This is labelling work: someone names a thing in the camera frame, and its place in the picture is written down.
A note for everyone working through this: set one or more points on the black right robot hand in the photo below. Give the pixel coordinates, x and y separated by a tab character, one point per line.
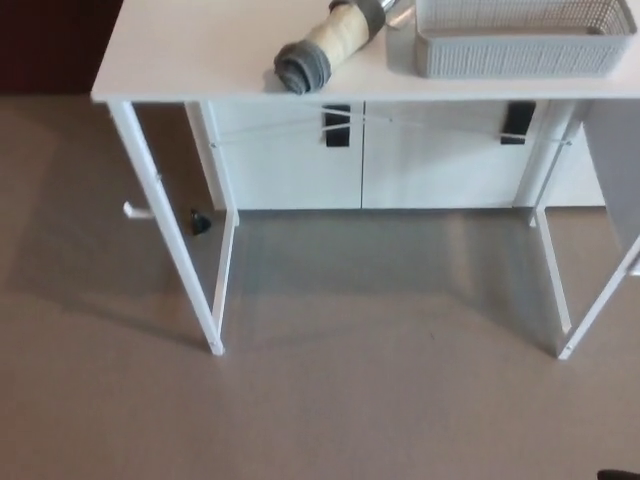
620	475

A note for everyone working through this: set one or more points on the grey perforated plastic container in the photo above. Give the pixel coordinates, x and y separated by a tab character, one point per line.
520	55

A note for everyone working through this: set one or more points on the white desk leg hook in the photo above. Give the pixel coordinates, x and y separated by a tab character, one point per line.
136	211

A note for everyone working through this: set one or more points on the white desk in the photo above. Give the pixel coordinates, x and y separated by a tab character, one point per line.
210	60

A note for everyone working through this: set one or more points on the white cabinet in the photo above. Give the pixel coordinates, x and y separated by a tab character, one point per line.
290	175

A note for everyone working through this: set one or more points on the dark brown door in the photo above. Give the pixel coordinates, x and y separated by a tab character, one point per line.
45	45

